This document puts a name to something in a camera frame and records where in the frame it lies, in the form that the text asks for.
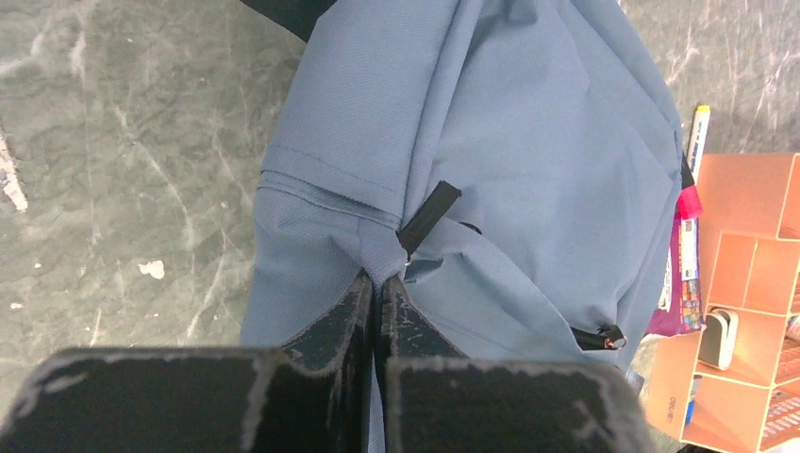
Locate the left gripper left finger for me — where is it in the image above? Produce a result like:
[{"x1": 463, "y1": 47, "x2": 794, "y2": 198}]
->
[{"x1": 1, "y1": 274, "x2": 373, "y2": 452}]

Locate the purple illustrated book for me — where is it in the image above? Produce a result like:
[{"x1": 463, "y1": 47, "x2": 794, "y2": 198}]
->
[{"x1": 645, "y1": 212, "x2": 705, "y2": 339}]

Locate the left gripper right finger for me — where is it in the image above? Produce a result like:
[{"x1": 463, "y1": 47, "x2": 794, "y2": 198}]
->
[{"x1": 375, "y1": 277, "x2": 655, "y2": 452}]

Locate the yellow pen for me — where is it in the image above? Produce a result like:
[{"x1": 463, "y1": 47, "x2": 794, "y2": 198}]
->
[{"x1": 686, "y1": 105, "x2": 711, "y2": 181}]

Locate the blue-grey backpack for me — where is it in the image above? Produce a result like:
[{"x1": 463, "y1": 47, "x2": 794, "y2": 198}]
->
[{"x1": 241, "y1": 1, "x2": 683, "y2": 452}]

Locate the pink highlighter marker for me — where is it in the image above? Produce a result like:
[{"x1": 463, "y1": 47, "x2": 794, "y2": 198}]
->
[{"x1": 677, "y1": 157, "x2": 703, "y2": 281}]

